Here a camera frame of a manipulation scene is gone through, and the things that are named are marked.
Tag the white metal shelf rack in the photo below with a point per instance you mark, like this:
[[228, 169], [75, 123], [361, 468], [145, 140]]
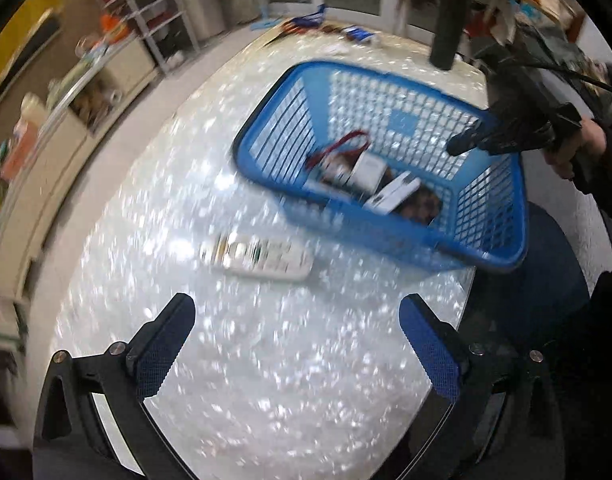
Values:
[[162, 25]]

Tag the brown checkered wallet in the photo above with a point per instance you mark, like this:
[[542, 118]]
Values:
[[422, 206]]

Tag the white power adapter block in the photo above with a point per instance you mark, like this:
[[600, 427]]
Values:
[[368, 173]]

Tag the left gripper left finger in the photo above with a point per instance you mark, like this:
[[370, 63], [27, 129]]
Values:
[[155, 347]]

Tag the white charger plug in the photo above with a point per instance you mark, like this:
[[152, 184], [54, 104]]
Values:
[[393, 194]]

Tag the blue plastic basket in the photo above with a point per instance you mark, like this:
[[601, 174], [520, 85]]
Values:
[[484, 220]]

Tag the blue white small packet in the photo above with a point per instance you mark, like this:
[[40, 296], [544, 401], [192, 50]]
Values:
[[358, 35]]

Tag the cream thermos jug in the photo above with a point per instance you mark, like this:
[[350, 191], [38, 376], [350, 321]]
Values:
[[33, 110]]

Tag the black cylinder speaker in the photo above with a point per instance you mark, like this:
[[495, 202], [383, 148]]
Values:
[[449, 27]]

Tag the red blue lanyard keys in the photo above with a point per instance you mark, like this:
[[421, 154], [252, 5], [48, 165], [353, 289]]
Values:
[[301, 24]]

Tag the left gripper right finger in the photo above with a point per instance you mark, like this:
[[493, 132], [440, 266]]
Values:
[[446, 359]]

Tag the orange cardboard box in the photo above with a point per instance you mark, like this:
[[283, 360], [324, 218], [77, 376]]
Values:
[[24, 139]]

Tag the cream TV cabinet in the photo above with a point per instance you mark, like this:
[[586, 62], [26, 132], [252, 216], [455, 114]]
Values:
[[67, 138]]

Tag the person's right hand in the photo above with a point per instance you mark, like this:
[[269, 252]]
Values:
[[590, 140]]

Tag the orange snack bag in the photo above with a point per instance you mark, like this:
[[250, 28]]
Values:
[[114, 28]]

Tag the white TV remote control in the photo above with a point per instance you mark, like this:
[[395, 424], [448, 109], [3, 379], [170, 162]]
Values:
[[257, 257]]

